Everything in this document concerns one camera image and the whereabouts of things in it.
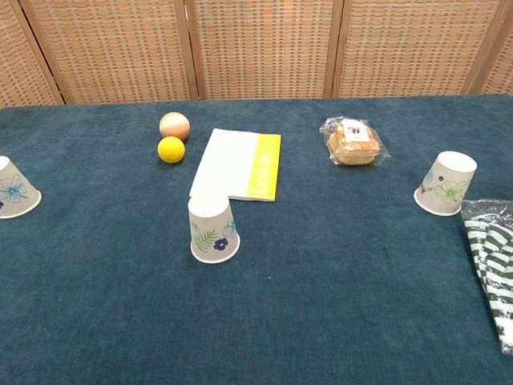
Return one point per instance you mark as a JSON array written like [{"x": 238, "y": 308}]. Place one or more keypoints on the pink wooden ball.
[{"x": 174, "y": 126}]

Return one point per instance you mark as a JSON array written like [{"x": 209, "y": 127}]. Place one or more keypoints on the woven rattan folding screen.
[{"x": 260, "y": 44}]

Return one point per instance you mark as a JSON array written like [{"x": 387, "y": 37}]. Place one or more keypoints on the yellow foam ball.
[{"x": 171, "y": 149}]

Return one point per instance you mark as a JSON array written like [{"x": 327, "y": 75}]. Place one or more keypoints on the paper cup fern print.
[{"x": 212, "y": 228}]

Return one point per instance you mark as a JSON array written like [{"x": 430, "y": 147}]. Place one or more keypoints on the paper cup green flower print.
[{"x": 447, "y": 182}]

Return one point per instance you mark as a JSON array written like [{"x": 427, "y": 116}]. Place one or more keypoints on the white and yellow booklet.
[{"x": 232, "y": 160}]

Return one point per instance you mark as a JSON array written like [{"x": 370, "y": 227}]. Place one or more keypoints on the paper cup large blue flower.
[{"x": 14, "y": 192}]

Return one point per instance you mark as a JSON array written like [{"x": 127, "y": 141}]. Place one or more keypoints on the green striped plastic bag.
[{"x": 495, "y": 256}]

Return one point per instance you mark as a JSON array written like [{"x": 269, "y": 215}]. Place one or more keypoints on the dark teal table cloth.
[{"x": 320, "y": 280}]

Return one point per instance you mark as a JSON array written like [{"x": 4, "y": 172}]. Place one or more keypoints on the bread in clear wrapper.
[{"x": 352, "y": 146}]

